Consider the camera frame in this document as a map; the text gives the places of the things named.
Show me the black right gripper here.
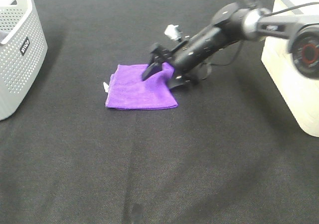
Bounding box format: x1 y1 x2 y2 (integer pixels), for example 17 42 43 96
142 26 239 90

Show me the purple towel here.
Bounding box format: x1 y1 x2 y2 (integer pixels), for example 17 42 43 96
105 63 178 110

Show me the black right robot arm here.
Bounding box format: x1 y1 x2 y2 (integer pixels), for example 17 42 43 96
141 0 319 89

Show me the black fabric table mat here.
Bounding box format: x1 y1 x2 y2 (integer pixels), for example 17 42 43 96
0 0 319 224

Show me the cream plastic bin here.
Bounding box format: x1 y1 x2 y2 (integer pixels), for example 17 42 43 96
261 0 319 137

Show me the grey perforated plastic basket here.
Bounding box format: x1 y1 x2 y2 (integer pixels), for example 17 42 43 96
0 0 47 120

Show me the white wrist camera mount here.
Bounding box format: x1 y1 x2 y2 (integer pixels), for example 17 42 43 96
164 24 182 41

